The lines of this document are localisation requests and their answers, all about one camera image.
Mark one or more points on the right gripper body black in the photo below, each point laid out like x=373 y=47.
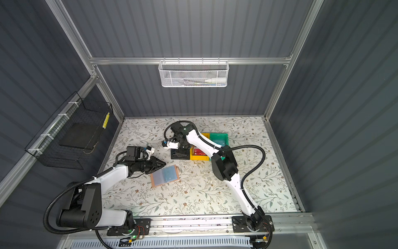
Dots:
x=180 y=152

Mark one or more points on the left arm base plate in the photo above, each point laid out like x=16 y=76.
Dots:
x=139 y=227

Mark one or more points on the white marker in basket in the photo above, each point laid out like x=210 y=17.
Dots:
x=216 y=81

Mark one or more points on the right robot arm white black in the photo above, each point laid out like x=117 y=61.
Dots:
x=224 y=165

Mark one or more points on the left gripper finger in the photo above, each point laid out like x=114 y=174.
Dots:
x=155 y=160
x=157 y=166

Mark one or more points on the white wire basket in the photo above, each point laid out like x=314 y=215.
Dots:
x=192 y=75

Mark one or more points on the yellow plastic bin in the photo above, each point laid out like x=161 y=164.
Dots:
x=197 y=154

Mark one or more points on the green plastic bin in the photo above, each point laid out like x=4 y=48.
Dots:
x=221 y=139

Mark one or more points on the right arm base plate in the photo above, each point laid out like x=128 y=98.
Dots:
x=242 y=224

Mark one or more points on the black wire basket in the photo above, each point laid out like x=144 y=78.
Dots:
x=72 y=137

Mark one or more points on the black plastic bin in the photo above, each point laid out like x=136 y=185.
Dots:
x=180 y=154

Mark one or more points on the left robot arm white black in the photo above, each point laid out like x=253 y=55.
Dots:
x=83 y=209

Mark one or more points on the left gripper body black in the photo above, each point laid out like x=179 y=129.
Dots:
x=154 y=165

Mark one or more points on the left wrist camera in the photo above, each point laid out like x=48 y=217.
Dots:
x=135 y=153

